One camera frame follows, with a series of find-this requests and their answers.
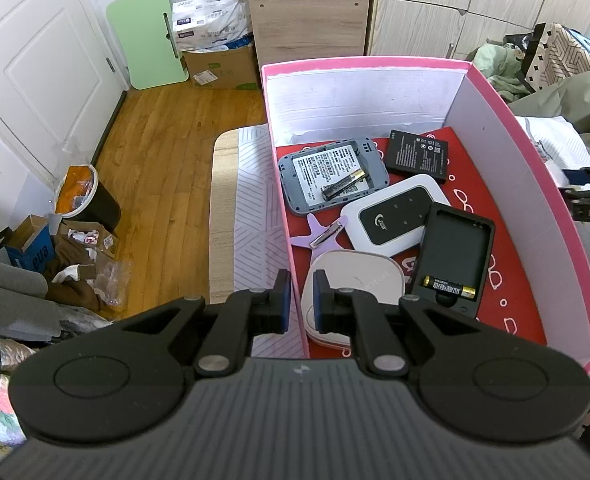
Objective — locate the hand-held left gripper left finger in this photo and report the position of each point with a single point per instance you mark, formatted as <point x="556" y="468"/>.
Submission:
<point x="284" y="305"/>

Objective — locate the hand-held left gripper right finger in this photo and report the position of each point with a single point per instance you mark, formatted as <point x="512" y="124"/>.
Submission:
<point x="320" y="305"/>

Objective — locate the black phone battery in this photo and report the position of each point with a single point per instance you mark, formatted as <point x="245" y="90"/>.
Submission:
<point x="417" y="155"/>

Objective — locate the pink cardboard box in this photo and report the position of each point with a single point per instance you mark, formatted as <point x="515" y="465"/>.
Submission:
<point x="355" y="95"/>

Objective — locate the white printed bedsheet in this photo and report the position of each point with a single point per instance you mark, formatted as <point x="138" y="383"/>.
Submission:
<point x="550" y="140"/>

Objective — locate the white rounded square device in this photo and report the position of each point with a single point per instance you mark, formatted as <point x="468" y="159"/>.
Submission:
<point x="355" y="275"/>

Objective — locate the purple star-shaped piece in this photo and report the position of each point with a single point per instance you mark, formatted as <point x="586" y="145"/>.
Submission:
<point x="302" y="237"/>

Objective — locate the silver hair clip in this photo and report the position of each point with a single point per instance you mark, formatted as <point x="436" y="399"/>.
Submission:
<point x="327" y="234"/>

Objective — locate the olive green jacket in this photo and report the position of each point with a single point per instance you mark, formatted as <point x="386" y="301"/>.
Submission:
<point x="575" y="100"/>

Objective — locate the white striped table mat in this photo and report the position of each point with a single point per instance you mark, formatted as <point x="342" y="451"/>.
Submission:
<point x="260" y="220"/>

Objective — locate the white and black mobile router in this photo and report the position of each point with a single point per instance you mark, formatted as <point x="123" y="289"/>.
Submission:
<point x="395" y="210"/>

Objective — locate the geometric patterned bag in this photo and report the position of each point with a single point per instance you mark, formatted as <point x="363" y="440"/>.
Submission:
<point x="570" y="55"/>

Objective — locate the black and gold AA battery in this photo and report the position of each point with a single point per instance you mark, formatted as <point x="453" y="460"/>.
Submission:
<point x="447" y="287"/>
<point x="342" y="184"/>

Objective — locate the grey router with open back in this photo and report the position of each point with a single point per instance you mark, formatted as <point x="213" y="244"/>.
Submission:
<point x="300" y="180"/>

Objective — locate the pale green garment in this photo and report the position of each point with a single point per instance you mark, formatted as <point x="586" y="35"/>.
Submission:
<point x="495" y="70"/>

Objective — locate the black battery case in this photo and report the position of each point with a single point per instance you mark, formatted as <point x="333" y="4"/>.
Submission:
<point x="455" y="240"/>

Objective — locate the clear plastic bag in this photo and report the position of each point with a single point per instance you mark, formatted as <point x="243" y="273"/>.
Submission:
<point x="115" y="280"/>

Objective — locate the black trash bin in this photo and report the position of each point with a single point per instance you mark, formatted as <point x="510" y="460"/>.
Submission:
<point x="102" y="210"/>

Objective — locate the brown cloth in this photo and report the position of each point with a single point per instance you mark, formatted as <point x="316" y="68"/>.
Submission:
<point x="70" y="290"/>

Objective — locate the wooden wardrobe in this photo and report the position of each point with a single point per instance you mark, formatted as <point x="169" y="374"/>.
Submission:
<point x="425" y="5"/>

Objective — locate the brown cardboard box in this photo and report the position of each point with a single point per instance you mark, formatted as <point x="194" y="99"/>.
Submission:
<point x="225" y="70"/>

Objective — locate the blue cardboard box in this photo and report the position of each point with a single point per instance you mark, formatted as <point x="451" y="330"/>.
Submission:
<point x="30" y="250"/>

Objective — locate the grey sofa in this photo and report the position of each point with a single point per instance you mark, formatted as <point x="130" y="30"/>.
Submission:
<point x="10" y="300"/>

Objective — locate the wooden shelf cabinet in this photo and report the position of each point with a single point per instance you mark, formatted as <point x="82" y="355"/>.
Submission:
<point x="307" y="20"/>

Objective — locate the white tissue paper pack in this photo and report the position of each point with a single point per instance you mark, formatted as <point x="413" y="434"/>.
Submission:
<point x="210" y="22"/>

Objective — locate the green folding table board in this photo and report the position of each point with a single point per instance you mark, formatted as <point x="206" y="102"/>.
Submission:
<point x="145" y="40"/>

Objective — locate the white door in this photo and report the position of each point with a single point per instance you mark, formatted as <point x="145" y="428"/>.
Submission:
<point x="40" y="60"/>

